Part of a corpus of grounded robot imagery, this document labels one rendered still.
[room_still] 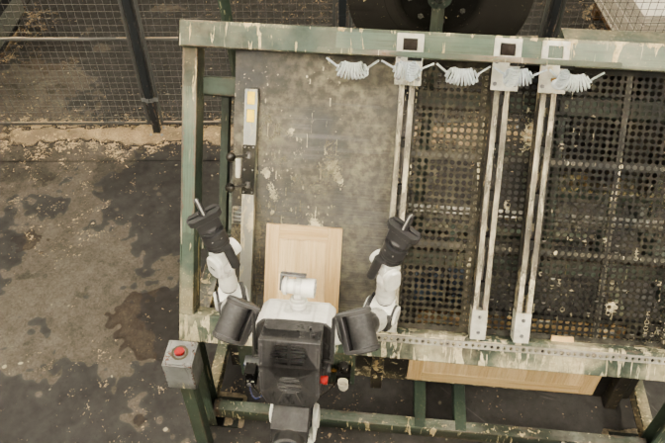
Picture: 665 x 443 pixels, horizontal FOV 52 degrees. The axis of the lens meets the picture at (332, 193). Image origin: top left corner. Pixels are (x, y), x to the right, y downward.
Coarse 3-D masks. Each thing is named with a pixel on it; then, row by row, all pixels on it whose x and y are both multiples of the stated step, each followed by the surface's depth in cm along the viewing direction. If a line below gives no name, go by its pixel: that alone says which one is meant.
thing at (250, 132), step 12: (252, 108) 266; (252, 132) 268; (252, 144) 268; (252, 204) 273; (252, 216) 274; (240, 228) 275; (252, 228) 275; (240, 240) 276; (252, 240) 276; (240, 252) 277; (252, 252) 278; (240, 264) 278; (252, 264) 280; (240, 276) 279; (252, 276) 282
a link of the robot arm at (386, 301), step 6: (378, 288) 246; (372, 294) 258; (378, 294) 249; (384, 294) 247; (390, 294) 247; (372, 300) 255; (378, 300) 251; (384, 300) 249; (390, 300) 250; (366, 306) 255; (372, 306) 254; (378, 306) 254; (384, 306) 253; (390, 306) 253; (390, 312) 252
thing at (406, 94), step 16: (400, 48) 250; (400, 64) 251; (416, 64) 238; (400, 80) 253; (416, 80) 251; (400, 96) 257; (400, 112) 258; (400, 128) 259; (400, 144) 260; (400, 160) 265; (400, 176) 266; (400, 192) 264; (400, 208) 265
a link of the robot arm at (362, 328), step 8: (368, 312) 228; (352, 320) 227; (360, 320) 226; (368, 320) 227; (376, 320) 234; (352, 328) 227; (360, 328) 226; (368, 328) 226; (376, 328) 234; (352, 336) 227; (360, 336) 226; (368, 336) 226; (376, 336) 228; (352, 344) 228; (360, 344) 225; (368, 344) 225; (376, 344) 227
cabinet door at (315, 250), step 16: (272, 224) 276; (288, 224) 276; (272, 240) 277; (288, 240) 277; (304, 240) 276; (320, 240) 275; (336, 240) 275; (272, 256) 278; (288, 256) 278; (304, 256) 278; (320, 256) 277; (336, 256) 276; (272, 272) 280; (304, 272) 279; (320, 272) 278; (336, 272) 277; (272, 288) 281; (320, 288) 279; (336, 288) 279; (336, 304) 280
